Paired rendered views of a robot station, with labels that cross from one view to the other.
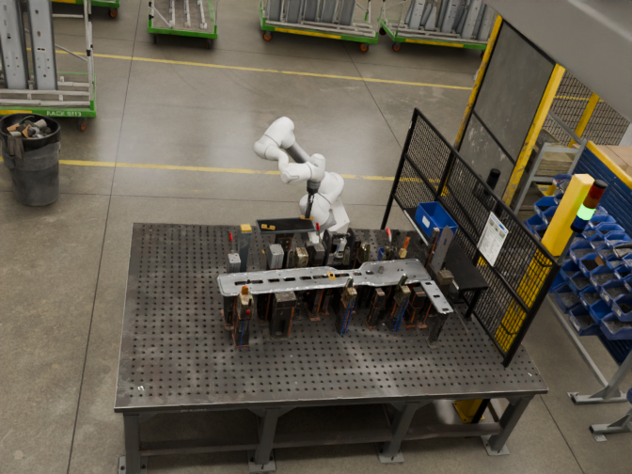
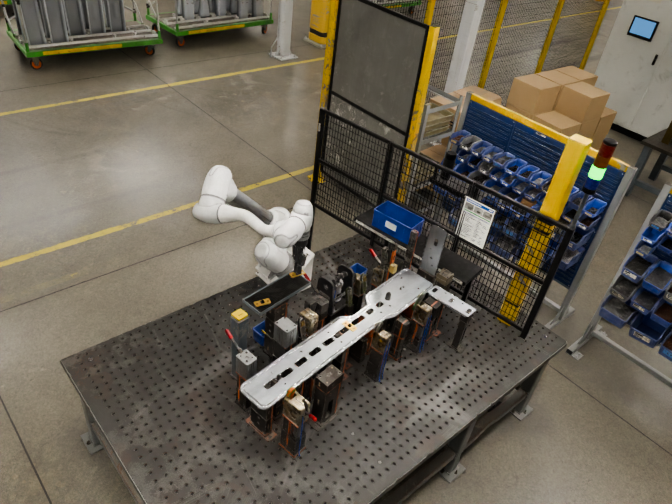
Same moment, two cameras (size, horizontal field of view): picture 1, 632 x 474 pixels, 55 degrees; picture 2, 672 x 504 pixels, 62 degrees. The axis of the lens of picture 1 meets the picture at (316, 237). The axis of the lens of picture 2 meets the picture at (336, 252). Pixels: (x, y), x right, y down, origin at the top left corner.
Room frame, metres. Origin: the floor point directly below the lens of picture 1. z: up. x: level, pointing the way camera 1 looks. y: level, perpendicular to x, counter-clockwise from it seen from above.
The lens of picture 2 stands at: (1.04, 1.02, 3.16)
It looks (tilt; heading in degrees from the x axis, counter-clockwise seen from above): 37 degrees down; 332
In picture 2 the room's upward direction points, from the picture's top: 8 degrees clockwise
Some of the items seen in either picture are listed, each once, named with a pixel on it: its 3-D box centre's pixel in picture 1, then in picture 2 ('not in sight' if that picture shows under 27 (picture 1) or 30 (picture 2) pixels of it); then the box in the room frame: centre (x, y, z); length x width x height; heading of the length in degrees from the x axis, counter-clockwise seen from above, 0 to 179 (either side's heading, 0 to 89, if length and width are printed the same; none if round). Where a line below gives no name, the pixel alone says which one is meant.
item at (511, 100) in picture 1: (492, 140); (367, 116); (5.39, -1.45, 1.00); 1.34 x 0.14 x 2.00; 17
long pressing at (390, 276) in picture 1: (328, 276); (348, 329); (2.91, -0.13, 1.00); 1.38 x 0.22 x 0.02; 114
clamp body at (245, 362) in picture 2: (231, 279); (245, 380); (2.83, 0.46, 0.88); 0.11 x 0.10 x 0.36; 24
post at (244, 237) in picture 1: (242, 256); (239, 347); (3.02, 0.44, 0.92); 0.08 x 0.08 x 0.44; 24
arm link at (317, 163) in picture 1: (314, 166); (301, 216); (3.17, 0.09, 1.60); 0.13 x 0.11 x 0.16; 135
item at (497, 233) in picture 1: (493, 239); (475, 222); (3.25, -1.11, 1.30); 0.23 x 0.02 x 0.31; 24
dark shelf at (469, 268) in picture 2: (443, 245); (415, 243); (3.48, -0.88, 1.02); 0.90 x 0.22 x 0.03; 24
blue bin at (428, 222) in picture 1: (435, 221); (397, 222); (3.63, -0.81, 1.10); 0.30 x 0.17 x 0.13; 27
